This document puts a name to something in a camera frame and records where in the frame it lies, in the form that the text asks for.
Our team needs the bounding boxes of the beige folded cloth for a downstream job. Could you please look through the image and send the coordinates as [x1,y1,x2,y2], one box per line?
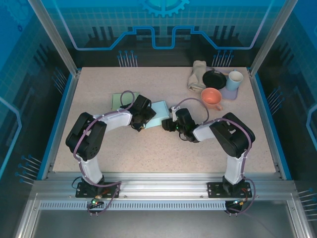
[187,60,208,94]

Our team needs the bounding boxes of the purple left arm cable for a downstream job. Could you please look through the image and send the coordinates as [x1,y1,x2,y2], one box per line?
[73,90,142,217]

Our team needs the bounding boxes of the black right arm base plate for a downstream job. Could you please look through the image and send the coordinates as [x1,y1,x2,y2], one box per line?
[207,181,254,198]

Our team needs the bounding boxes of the grey metal bottom panel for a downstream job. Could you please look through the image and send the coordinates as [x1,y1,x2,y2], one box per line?
[31,209,298,238]

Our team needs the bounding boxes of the aluminium side rail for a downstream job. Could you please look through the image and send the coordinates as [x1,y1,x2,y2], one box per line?
[247,70,285,180]
[41,70,82,180]

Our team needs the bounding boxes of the orange ceramic cup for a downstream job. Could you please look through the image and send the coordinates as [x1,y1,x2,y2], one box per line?
[200,88,224,112]

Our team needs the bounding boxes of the aluminium frame post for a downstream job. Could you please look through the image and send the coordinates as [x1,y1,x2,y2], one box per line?
[27,0,82,76]
[248,0,297,77]

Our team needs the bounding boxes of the light blue paper box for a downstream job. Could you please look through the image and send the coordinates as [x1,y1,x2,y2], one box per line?
[145,100,171,129]

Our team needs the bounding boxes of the black plate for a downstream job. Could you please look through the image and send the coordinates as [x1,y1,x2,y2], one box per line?
[202,70,227,90]

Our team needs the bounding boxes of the aluminium front frame rail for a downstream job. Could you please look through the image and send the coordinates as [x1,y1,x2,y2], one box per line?
[32,172,298,199]

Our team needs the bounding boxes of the green paper box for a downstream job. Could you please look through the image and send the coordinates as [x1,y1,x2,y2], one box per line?
[110,92,140,112]

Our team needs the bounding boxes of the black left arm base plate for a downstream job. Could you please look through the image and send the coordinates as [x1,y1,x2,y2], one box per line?
[75,181,121,198]

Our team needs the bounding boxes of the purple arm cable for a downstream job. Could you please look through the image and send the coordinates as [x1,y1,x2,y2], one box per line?
[73,90,142,217]
[173,97,259,216]

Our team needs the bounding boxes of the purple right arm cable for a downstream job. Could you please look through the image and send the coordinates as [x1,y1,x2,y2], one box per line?
[173,97,259,216]

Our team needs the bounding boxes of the light blue mug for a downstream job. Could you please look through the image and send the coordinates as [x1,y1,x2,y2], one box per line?
[225,70,244,92]

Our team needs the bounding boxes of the slotted grey cable duct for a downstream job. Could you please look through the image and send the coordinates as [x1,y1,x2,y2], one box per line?
[39,201,228,211]

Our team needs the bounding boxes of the small cable connector plug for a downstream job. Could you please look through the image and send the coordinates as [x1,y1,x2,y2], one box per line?
[90,195,104,206]
[231,198,248,208]

